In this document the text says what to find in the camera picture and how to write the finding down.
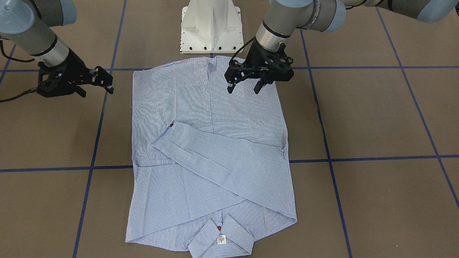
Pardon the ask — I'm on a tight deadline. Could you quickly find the light blue striped shirt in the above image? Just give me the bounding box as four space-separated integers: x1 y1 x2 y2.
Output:
125 56 297 258

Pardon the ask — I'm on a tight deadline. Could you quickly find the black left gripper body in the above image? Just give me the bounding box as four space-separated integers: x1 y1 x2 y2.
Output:
224 38 294 86

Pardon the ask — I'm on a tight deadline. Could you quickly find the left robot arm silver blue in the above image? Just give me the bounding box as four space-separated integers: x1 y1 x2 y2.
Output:
224 0 458 94

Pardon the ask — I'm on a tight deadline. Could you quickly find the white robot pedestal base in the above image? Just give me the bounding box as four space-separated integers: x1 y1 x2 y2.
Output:
180 0 244 54

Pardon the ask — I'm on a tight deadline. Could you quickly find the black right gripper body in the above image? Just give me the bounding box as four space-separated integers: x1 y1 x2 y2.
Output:
37 49 90 98

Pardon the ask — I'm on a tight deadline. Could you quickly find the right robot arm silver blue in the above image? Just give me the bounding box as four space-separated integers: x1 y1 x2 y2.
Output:
0 0 114 102

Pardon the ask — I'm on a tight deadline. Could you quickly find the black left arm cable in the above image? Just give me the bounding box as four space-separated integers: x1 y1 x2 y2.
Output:
229 36 256 67

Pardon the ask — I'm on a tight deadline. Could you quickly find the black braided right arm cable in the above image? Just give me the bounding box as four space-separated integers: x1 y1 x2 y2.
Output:
0 39 38 104

